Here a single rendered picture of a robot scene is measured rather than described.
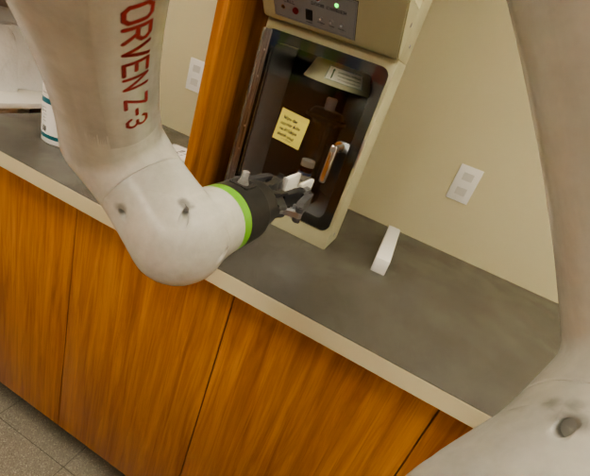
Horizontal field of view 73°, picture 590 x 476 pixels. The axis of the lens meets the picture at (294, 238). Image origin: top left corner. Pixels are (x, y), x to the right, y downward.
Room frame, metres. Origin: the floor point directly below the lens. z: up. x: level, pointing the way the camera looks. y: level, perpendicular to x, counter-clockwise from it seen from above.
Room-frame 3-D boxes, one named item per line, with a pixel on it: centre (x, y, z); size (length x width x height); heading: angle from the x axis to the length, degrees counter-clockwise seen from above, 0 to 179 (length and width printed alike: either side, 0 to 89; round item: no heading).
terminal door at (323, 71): (0.97, 0.07, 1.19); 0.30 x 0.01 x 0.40; 74
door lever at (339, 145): (0.91, -0.02, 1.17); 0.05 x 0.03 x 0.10; 164
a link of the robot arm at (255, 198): (0.50, 0.09, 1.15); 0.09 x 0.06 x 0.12; 74
